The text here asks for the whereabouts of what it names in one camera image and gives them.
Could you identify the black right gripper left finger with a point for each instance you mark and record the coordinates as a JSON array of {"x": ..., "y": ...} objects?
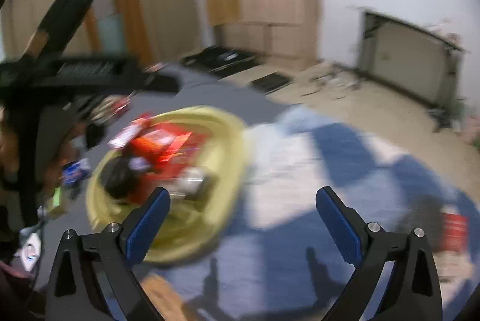
[{"x": 73, "y": 291}]

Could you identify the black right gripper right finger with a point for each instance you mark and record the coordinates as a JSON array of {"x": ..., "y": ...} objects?
[{"x": 413, "y": 290}]

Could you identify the red silver cigarette pack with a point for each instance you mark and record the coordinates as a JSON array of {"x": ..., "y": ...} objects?
[{"x": 454, "y": 231}]

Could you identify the black round foam-top jar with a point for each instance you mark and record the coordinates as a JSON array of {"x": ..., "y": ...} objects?
[{"x": 118, "y": 178}]

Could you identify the dark red cigarette carton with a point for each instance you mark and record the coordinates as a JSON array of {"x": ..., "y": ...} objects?
[{"x": 166, "y": 146}]

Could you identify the grey bed sheet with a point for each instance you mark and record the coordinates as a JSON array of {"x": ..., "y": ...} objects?
[{"x": 196, "y": 89}]

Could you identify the yellow plastic basin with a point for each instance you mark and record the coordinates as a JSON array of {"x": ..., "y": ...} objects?
[{"x": 192, "y": 226}]

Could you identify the blue white checkered blanket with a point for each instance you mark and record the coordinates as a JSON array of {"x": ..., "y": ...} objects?
[{"x": 277, "y": 260}]

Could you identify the black open equipment case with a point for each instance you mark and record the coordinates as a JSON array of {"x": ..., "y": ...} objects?
[{"x": 220, "y": 61}]

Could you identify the black foam tray insert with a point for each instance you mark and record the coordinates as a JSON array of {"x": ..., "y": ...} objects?
[{"x": 271, "y": 83}]

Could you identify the black folding table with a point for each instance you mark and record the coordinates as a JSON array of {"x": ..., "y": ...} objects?
[{"x": 420, "y": 64}]

